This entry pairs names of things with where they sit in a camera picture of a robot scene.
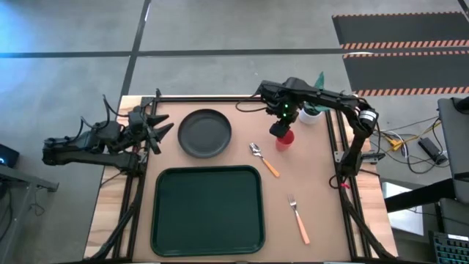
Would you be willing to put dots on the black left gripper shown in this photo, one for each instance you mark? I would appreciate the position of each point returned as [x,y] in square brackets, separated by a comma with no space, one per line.
[137,124]

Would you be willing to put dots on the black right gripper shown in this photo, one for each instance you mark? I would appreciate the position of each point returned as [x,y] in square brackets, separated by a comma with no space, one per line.
[284,110]

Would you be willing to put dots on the red plastic cup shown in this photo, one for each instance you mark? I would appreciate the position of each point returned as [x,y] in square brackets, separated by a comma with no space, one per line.
[287,144]

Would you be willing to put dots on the dark grey round plate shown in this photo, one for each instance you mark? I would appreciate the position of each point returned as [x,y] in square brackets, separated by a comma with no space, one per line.
[204,133]

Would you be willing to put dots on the dark green plastic tray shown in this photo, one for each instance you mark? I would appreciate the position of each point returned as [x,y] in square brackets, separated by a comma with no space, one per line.
[208,210]

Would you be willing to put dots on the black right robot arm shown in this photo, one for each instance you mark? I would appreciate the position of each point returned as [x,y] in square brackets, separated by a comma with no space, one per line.
[329,99]

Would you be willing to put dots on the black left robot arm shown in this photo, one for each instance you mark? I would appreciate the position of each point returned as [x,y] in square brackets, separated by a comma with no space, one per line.
[73,154]

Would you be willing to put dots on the green plant in white pot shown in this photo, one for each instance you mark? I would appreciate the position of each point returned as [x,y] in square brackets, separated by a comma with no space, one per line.
[309,116]

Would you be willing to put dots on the red tape tag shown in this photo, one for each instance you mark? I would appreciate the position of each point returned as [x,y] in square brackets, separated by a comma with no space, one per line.
[344,185]

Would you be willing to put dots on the black mat with striped edge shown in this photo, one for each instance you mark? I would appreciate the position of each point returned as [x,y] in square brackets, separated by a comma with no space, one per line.
[406,71]
[399,29]

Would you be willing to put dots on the grey metal desk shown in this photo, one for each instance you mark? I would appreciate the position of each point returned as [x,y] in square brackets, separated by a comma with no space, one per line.
[22,177]

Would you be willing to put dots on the white box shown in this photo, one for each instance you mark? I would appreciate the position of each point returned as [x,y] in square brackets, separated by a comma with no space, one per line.
[403,220]

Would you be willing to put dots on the black power adapter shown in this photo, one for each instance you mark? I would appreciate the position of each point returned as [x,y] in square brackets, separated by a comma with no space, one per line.
[432,150]

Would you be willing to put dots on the black table beam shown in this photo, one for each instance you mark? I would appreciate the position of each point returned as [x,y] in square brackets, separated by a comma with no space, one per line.
[421,194]

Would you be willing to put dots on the black device with blue light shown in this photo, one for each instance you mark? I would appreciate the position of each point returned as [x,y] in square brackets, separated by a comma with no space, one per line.
[8,155]

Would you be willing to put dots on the grey computer case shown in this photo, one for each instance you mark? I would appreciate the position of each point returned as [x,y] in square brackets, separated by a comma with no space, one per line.
[456,139]

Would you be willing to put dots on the black keyboard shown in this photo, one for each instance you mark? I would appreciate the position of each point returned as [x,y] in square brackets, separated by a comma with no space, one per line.
[450,249]

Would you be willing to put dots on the black aluminium table frame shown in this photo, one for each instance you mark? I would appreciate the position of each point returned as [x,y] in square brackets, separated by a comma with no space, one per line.
[220,99]

